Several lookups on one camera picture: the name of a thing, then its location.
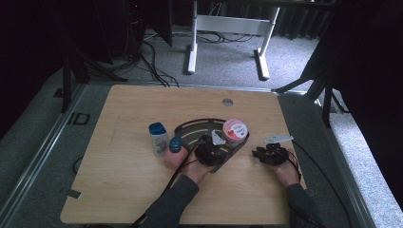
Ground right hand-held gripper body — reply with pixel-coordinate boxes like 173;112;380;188
261;134;295;167

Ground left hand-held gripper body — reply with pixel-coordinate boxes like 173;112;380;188
194;129;228;167

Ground black metal corner rack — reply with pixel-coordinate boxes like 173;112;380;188
173;118;250;174

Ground round tub with pink lid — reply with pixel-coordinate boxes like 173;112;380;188
221;118;249;147

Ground pink pump bottle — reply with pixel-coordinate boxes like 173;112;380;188
163;135;190;171

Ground white bottle with blue cap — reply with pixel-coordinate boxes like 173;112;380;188
148;122;170;159

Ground person's left hand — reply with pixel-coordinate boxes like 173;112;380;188
182;156;216;185

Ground person's right hand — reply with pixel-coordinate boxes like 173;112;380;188
270;158;302;189

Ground black metal stand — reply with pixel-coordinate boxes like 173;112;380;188
271;41;350;128

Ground black tripod stand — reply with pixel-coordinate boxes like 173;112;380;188
44;0;128;114

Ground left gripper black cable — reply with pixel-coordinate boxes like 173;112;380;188
129;137;206;228

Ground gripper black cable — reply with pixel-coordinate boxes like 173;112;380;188
289;139;354;228
129;137;206;228

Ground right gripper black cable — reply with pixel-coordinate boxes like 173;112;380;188
289;139;354;228

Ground metal floor rail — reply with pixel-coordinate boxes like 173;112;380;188
313;97;378;228
0;83;87;219

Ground black floor cables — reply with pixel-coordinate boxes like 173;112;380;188
139;40;181;88

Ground white desk frame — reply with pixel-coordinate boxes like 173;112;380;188
184;0;281;81

